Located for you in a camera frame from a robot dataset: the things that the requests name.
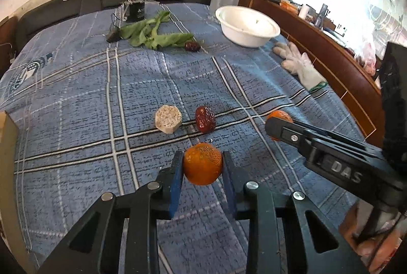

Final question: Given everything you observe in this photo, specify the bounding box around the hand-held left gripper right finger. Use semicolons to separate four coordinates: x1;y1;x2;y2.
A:
222;151;371;274

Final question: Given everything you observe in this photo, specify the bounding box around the wooden ledge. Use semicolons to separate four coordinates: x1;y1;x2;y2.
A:
238;0;386;147

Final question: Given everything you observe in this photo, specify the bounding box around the white bowl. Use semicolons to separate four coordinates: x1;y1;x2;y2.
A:
215;5;281;48

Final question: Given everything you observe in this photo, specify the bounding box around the white work glove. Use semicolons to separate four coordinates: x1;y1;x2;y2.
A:
273;41;328;91

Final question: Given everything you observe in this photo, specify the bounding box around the black cylindrical device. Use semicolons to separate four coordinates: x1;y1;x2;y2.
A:
119;0;147;23

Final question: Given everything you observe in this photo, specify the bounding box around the corn cob piece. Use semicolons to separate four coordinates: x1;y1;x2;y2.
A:
155;104;183;134

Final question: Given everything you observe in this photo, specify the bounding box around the smooth orange tangerine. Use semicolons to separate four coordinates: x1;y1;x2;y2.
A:
266;110;295;142

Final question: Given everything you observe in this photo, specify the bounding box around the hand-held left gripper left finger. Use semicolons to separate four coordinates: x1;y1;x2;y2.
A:
38;149;185;274

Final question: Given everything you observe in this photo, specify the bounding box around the green leafy vegetable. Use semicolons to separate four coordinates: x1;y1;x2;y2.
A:
119;10;195;50

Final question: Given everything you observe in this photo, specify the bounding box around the rough-skinned orange tangerine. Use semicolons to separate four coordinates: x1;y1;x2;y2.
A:
182;142;223;186

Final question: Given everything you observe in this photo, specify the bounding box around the grey bottle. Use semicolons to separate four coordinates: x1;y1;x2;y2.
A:
315;3;329;28

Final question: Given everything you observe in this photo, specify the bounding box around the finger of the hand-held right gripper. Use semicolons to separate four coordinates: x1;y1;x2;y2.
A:
292;120;382;152
265;117;319;152

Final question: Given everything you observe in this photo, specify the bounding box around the person's right hand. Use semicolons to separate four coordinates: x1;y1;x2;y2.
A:
339;202;407;274

